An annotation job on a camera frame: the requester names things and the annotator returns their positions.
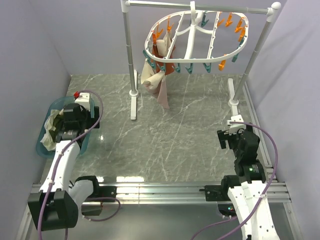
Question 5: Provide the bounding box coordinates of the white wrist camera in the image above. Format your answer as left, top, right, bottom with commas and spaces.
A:
227, 114, 246, 135
73, 91, 91, 111

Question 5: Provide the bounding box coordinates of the white metal drying rack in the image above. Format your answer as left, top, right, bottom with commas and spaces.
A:
120, 0, 282, 121

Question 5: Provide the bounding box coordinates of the rust orange hanging underwear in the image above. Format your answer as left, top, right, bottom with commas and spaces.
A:
152, 35, 175, 76

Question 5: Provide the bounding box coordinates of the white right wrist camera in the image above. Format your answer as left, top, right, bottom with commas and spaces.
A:
227, 114, 246, 135

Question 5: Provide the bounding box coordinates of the beige hanging underwear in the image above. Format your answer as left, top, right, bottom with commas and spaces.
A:
140, 32, 172, 96

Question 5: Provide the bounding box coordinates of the aluminium mounting rail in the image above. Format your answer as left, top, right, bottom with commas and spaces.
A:
27, 181, 292, 206

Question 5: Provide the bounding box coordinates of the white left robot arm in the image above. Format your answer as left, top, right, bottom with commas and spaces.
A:
27, 103, 101, 232

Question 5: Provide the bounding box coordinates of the cream underwear in basket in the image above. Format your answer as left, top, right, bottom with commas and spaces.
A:
40, 109, 63, 151

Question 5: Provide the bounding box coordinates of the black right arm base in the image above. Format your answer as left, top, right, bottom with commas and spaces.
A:
199, 185, 237, 218

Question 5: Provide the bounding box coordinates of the teal plastic basket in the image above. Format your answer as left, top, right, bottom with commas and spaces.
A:
36, 96, 97, 159

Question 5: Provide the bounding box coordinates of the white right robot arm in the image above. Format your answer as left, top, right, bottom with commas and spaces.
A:
217, 121, 280, 240

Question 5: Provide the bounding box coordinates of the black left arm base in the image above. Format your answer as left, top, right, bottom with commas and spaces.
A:
69, 180, 121, 222

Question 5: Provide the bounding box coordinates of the pink hanging cloth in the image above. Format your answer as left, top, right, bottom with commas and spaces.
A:
157, 76, 170, 109

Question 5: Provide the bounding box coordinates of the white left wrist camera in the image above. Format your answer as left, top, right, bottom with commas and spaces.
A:
73, 91, 91, 111

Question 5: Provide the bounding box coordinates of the white oval clip hanger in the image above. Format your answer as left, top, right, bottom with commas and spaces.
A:
143, 1, 249, 68

